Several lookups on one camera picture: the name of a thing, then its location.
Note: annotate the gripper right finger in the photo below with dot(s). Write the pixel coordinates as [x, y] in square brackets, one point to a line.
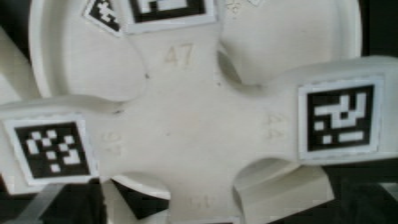
[367, 204]

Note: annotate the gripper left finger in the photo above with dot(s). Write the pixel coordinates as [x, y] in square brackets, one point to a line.
[65, 205]

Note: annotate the white cross-shaped table base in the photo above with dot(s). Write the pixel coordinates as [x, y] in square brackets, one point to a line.
[344, 93]

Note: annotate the white round table top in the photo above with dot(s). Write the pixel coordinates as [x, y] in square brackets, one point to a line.
[191, 123]

